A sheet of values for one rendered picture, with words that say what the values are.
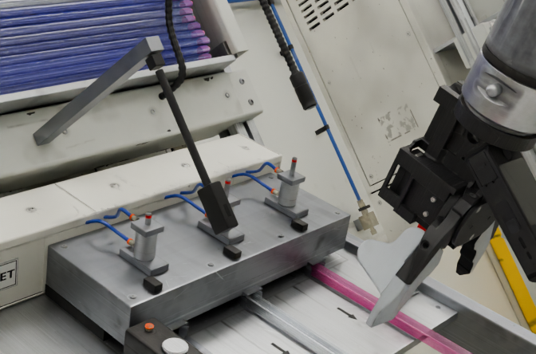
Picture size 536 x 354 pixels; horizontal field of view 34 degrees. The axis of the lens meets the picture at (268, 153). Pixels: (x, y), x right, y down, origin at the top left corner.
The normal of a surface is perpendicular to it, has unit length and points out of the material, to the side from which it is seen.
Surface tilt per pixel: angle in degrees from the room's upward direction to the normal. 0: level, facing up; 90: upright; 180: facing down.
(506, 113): 114
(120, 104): 90
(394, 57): 90
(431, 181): 90
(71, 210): 44
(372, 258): 73
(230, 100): 90
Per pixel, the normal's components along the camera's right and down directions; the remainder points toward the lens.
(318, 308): 0.15, -0.91
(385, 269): -0.40, -0.26
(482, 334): -0.67, 0.20
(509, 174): 0.59, -0.44
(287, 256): 0.73, 0.37
